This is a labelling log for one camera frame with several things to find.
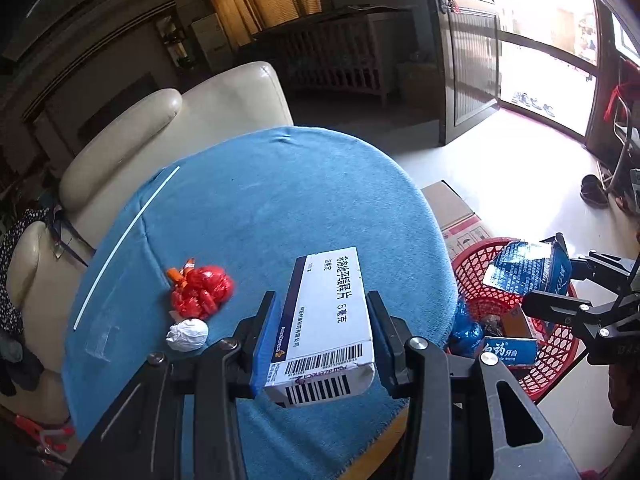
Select dark grey clothes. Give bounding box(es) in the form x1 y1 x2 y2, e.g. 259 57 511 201
0 335 46 396

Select person's dark red clothing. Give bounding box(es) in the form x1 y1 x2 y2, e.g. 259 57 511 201
607 360 640 441

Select white medicine box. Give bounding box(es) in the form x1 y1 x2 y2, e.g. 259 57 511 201
263 246 376 407

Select dark strap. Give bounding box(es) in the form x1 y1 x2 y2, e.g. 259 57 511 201
47 205 96 268

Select orange cardboard box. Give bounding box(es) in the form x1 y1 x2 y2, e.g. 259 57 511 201
502 305 551 343

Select dark display shelf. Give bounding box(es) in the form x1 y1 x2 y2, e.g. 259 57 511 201
155 10 198 71

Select blue foil packet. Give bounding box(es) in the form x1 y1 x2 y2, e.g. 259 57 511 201
482 240 571 297

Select metal frame stand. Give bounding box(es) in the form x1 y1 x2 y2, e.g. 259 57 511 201
602 55 640 211

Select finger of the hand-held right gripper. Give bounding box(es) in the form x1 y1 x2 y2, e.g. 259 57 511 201
521 290 621 341
547 233 640 297

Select red white plastic clips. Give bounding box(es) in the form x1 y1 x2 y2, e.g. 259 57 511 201
12 412 76 456

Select blue plastic wrapper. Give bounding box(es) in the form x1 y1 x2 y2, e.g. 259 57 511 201
446 300 486 358

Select clear tape piece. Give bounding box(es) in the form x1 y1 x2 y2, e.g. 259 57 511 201
85 320 121 361

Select dark floral cloth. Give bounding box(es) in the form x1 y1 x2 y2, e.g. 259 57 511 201
0 207 53 341

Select light slippers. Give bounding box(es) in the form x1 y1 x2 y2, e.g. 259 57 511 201
512 90 556 118

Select white paper ball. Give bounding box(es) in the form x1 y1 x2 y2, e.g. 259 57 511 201
166 317 209 352

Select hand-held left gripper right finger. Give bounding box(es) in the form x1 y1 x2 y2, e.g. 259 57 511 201
367 290 581 480

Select dark shoes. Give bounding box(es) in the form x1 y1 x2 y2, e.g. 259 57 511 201
580 174 611 208

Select upright cardboard box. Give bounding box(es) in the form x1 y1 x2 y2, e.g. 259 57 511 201
397 62 441 106

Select red plastic basket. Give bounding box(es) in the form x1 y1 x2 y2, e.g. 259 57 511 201
450 236 583 403

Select orange snack wrapper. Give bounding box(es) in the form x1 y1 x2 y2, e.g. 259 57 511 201
167 258 197 286

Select blue tablecloth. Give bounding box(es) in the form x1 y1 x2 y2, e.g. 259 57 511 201
61 126 458 480

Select red plastic bag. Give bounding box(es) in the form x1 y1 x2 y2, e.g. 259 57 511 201
170 266 236 320

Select dark metal door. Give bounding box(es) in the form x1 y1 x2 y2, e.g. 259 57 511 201
425 0 503 146

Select flat cardboard box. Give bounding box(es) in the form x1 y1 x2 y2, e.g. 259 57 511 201
420 180 493 261

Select red tassel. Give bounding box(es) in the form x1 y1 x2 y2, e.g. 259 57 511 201
604 85 632 121

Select blue white toothpaste box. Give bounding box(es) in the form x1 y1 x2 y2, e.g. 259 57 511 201
482 336 538 368

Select white standing air conditioner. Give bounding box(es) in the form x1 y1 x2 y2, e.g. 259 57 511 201
190 14 233 71

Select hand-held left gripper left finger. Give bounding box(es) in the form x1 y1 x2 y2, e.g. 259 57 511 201
65 290 278 480

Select white plastic strip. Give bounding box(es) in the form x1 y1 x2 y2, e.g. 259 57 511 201
72 166 181 332

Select cream leather sofa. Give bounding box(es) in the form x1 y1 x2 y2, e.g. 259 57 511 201
0 61 294 426

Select wooden crib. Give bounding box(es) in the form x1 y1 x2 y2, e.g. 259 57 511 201
252 7 416 106

